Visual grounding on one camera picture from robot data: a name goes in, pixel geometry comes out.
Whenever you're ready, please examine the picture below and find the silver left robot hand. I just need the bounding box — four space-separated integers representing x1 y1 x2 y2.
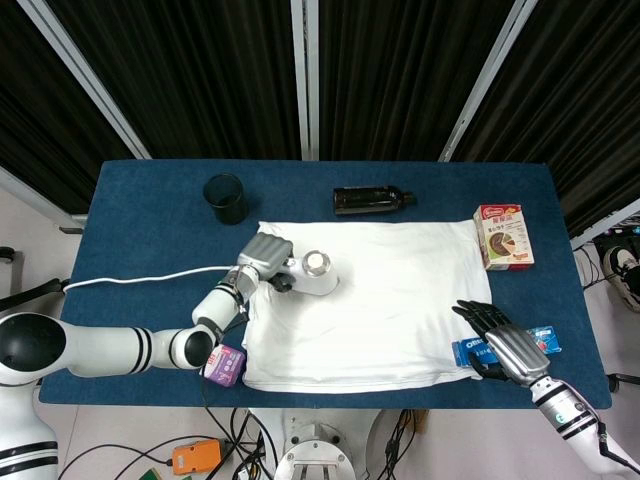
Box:
236 232 296 296

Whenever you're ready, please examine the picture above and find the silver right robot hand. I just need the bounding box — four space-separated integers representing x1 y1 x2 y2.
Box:
452 299 551 389

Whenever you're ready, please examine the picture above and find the white handheld garment steamer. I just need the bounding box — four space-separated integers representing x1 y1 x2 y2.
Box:
272 249 341 297

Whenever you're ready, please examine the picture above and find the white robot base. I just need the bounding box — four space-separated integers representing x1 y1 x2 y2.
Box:
248 407 386 480

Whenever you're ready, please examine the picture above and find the white shirt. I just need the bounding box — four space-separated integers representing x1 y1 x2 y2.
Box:
241 219 494 395

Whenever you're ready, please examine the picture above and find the blue cookie pack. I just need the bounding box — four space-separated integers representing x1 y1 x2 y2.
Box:
451 324 564 367

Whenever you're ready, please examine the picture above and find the dark translucent cup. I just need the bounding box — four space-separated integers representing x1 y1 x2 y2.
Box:
202 173 246 226

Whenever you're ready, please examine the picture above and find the cereal carton box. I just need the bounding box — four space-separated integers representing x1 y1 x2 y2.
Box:
472 203 536 272

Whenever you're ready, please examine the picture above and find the dark brown plastic bottle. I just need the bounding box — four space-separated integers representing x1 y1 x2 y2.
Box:
333 185 416 216

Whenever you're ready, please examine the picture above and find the blue table cover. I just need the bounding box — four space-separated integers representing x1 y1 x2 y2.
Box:
38 159 614 410

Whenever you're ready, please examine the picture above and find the purple tissue pack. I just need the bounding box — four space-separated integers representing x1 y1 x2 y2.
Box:
202 343 247 389

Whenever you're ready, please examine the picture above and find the white sneaker shoe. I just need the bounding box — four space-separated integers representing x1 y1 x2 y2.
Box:
602 244 640 312

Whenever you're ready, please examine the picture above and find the black pleated curtain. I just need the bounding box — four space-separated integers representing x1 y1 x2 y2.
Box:
452 0 640 239
318 0 521 162
0 0 134 216
47 0 304 161

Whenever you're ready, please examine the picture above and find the orange control box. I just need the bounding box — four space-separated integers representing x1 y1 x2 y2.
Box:
172 439 223 475

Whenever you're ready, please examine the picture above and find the thin white cable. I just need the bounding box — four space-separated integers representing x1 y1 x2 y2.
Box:
62 264 242 295

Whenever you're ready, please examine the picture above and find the black floor cable bundle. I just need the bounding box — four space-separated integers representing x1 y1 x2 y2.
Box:
202 407 266 480
384 408 429 459

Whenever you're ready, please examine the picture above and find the white frame post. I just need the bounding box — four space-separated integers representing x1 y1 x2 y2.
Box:
17 0 151 160
289 0 321 161
438 0 539 162

